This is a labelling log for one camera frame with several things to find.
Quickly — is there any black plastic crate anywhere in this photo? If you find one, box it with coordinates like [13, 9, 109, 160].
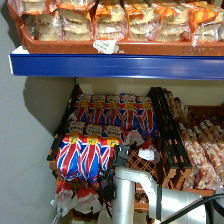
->
[46, 84, 193, 169]

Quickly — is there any blue shelf edge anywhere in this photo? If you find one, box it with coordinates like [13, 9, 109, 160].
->
[8, 45, 224, 81]

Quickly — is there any clear wrapped crumpet pack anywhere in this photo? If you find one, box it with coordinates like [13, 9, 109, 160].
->
[24, 13, 64, 42]
[8, 0, 58, 17]

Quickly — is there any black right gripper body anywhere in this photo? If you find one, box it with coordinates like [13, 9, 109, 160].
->
[98, 143, 132, 210]

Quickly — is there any clear wrapped brown roll pack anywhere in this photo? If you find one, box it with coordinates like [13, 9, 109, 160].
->
[193, 124, 224, 184]
[163, 88, 191, 129]
[199, 117, 224, 148]
[177, 122, 221, 190]

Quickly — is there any orange-brown bakery tray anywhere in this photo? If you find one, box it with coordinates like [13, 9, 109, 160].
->
[6, 0, 224, 57]

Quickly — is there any white paper price label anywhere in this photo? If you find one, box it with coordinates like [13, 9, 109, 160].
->
[92, 38, 120, 55]

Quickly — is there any orange lattice plastic crate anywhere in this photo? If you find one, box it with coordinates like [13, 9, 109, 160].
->
[48, 143, 193, 224]

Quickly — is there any brown plastic crate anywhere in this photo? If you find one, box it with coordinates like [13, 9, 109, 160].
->
[161, 87, 224, 198]

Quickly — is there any crumpet pack orange striped label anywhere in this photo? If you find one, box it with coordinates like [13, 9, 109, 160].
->
[94, 2, 129, 42]
[56, 0, 98, 42]
[125, 2, 159, 43]
[153, 2, 194, 43]
[189, 0, 224, 47]

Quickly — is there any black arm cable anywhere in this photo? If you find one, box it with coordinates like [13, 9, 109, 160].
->
[159, 192, 224, 224]

